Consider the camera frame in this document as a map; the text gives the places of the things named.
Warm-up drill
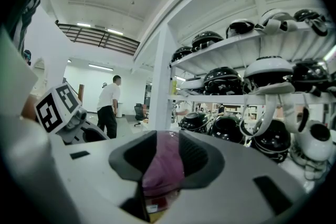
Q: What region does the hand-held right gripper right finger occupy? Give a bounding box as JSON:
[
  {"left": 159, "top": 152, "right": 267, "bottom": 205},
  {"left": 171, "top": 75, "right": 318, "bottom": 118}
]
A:
[{"left": 159, "top": 129, "right": 308, "bottom": 224}]

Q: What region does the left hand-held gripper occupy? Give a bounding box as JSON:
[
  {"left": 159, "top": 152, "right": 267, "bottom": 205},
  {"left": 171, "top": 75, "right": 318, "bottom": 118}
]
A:
[{"left": 34, "top": 82, "right": 110, "bottom": 145}]

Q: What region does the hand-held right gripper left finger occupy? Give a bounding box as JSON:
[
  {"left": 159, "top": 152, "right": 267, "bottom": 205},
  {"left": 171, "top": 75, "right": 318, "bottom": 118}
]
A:
[{"left": 49, "top": 130, "right": 159, "bottom": 222}]

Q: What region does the dark red rice cooker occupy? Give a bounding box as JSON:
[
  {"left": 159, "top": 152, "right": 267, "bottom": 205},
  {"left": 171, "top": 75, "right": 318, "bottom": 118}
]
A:
[{"left": 141, "top": 130, "right": 186, "bottom": 220}]

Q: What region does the person's left forearm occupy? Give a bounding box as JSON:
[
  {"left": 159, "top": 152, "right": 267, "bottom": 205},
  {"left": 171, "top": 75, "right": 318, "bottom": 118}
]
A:
[{"left": 20, "top": 93, "right": 40, "bottom": 122}]

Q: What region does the black office chair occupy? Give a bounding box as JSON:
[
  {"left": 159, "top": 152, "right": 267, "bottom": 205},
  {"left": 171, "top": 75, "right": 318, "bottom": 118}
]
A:
[{"left": 133, "top": 103, "right": 149, "bottom": 127}]

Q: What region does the mezzanine railing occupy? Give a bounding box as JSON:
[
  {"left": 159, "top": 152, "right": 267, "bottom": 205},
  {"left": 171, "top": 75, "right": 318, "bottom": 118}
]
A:
[{"left": 54, "top": 19, "right": 141, "bottom": 56}]

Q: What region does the white metal shelf rack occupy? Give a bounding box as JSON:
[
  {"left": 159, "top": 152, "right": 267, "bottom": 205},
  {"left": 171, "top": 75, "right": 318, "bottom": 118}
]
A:
[{"left": 132, "top": 0, "right": 336, "bottom": 192}]

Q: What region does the collection of black white helmets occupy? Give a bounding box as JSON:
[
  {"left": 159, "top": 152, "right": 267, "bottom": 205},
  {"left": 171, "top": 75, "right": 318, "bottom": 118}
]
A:
[{"left": 170, "top": 8, "right": 336, "bottom": 182}]

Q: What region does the green striped jersey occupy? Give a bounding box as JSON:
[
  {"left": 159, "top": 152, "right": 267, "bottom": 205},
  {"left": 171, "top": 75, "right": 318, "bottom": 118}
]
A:
[{"left": 5, "top": 0, "right": 44, "bottom": 57}]

